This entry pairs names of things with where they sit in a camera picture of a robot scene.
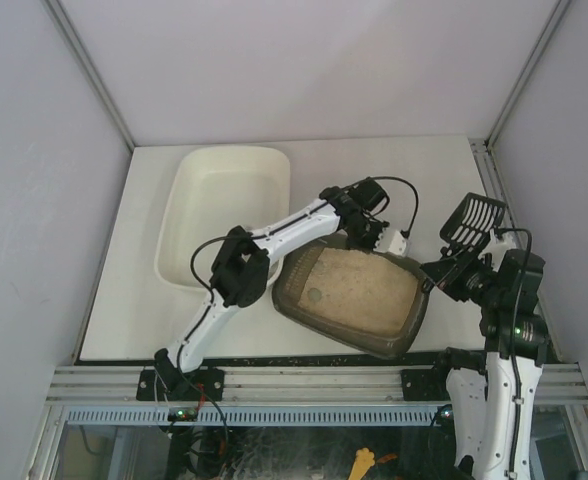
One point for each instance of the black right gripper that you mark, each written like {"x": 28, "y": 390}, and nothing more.
{"x": 454, "y": 273}

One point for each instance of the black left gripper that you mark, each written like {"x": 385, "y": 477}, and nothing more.
{"x": 366, "y": 236}

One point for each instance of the black slotted litter scoop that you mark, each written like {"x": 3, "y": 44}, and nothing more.
{"x": 468, "y": 227}

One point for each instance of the dark translucent litter box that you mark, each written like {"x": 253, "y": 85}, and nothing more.
{"x": 371, "y": 302}

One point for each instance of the grey round litter clump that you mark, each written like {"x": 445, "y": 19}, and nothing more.
{"x": 314, "y": 294}

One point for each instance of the white plastic bin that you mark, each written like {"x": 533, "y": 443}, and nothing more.
{"x": 215, "y": 189}

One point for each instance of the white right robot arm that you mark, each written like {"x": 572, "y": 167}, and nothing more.
{"x": 492, "y": 394}

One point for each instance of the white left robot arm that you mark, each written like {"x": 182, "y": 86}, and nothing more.
{"x": 240, "y": 270}

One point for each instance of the yellow paw shaped object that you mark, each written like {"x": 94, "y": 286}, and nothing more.
{"x": 364, "y": 460}

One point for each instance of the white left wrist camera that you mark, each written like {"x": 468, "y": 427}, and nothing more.
{"x": 391, "y": 241}

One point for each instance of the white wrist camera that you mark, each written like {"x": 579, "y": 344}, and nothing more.
{"x": 391, "y": 241}
{"x": 499, "y": 245}

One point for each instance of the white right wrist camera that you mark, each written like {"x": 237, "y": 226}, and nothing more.
{"x": 499, "y": 245}

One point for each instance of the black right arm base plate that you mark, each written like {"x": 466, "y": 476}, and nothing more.
{"x": 423, "y": 385}

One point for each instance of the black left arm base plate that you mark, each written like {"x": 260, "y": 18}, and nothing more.
{"x": 204, "y": 383}

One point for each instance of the grey slotted cable duct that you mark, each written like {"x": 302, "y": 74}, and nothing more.
{"x": 255, "y": 416}

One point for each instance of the aluminium front frame rail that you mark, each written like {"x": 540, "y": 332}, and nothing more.
{"x": 368, "y": 385}

